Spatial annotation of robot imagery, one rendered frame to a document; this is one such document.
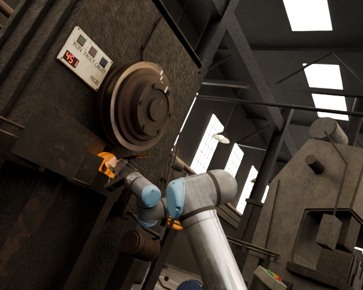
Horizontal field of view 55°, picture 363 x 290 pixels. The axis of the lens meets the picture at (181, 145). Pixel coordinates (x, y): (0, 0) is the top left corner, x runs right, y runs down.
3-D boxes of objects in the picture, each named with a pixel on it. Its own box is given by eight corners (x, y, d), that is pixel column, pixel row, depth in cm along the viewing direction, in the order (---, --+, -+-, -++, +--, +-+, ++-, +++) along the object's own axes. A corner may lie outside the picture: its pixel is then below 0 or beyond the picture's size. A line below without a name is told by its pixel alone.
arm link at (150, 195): (145, 212, 151) (145, 194, 146) (129, 198, 159) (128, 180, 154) (162, 203, 156) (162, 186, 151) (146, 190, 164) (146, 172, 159)
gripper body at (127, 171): (128, 163, 173) (143, 174, 165) (117, 176, 172) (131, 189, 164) (119, 156, 167) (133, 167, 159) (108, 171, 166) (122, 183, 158)
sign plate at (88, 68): (56, 58, 154) (75, 26, 159) (94, 91, 174) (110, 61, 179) (59, 58, 153) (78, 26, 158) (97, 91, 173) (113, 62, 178)
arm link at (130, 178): (136, 195, 162) (124, 189, 154) (131, 190, 165) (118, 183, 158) (148, 180, 163) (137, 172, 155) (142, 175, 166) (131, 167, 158)
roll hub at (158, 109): (121, 118, 166) (146, 69, 174) (152, 144, 188) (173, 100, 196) (130, 119, 163) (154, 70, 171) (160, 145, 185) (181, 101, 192)
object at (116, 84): (85, 122, 162) (129, 41, 175) (140, 163, 199) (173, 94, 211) (94, 124, 159) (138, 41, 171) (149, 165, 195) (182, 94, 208)
